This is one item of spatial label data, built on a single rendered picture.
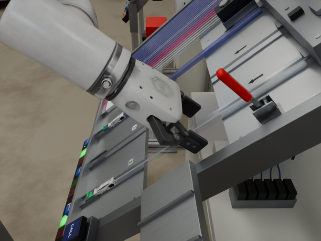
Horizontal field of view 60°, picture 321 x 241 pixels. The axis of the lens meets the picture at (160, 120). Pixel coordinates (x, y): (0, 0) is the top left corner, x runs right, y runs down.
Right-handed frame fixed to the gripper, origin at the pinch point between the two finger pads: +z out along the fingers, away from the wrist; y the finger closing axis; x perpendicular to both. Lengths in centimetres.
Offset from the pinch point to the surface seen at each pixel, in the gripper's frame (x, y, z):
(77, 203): 31.9, -0.6, -5.5
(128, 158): 18.4, 4.7, -1.8
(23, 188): 125, 59, -5
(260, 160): -6.6, -9.8, 5.0
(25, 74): 153, 182, -40
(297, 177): 4.8, 15.4, 46.8
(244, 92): -11.9, -6.5, -3.1
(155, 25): 18, 92, 4
